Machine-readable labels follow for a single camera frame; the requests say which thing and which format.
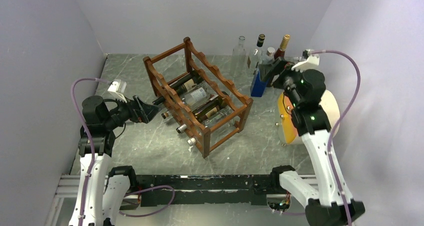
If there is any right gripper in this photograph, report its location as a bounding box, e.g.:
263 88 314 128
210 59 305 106
257 57 310 108

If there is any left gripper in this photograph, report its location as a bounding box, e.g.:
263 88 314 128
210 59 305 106
103 92 161 129

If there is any brown bottle gold foil top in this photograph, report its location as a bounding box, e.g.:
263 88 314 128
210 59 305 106
273 34 291 59

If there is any clear square whisky bottle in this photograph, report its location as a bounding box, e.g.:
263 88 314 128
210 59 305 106
247 34 266 75

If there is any blue square glass bottle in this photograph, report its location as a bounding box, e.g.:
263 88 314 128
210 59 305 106
250 47 276 97

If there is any clear round glass bottle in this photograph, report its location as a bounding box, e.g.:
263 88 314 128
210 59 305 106
230 36 246 76

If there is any dark green wine bottle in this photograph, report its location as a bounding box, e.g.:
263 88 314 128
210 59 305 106
170 71 204 96
193 95 228 124

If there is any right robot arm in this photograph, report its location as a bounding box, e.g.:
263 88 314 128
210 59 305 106
259 57 365 226

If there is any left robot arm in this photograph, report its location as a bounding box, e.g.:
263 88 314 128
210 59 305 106
69 95 161 226

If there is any clear bottle cork stopper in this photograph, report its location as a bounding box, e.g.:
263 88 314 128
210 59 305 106
181 85 211 110

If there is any brown wooden wine rack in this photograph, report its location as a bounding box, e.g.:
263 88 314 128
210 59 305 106
143 37 253 158

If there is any clear bottle white cap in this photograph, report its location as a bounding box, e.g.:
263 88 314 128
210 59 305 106
187 107 235 150

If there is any white cylinder orange yellow end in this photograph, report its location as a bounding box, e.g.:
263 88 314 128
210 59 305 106
275 90 341 145

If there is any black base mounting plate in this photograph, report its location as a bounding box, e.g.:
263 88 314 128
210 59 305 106
121 174 286 210

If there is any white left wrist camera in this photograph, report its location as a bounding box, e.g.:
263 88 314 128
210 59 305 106
107 79 127 103

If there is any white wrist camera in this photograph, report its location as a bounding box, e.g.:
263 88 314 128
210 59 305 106
107 79 127 103
291 49 320 72

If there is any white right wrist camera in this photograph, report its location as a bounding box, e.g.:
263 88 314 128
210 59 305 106
291 49 320 72

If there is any aluminium rail frame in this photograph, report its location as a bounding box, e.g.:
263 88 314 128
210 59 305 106
54 174 110 199

